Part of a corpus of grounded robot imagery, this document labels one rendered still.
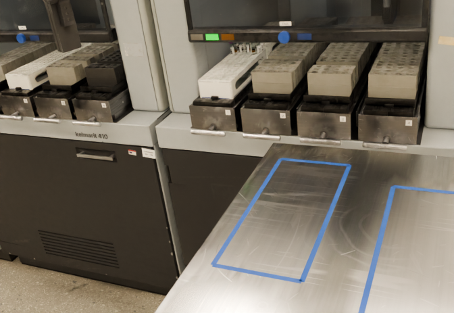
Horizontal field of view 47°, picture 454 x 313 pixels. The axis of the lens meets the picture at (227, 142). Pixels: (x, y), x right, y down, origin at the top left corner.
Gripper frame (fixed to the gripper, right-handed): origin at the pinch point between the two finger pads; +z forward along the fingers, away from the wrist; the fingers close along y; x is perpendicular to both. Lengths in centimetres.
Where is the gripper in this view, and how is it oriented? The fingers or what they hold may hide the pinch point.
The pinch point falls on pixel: (63, 25)
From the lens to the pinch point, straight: 77.1
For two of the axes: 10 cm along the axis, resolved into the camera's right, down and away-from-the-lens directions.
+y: 7.0, 2.5, -6.7
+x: 7.0, -4.0, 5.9
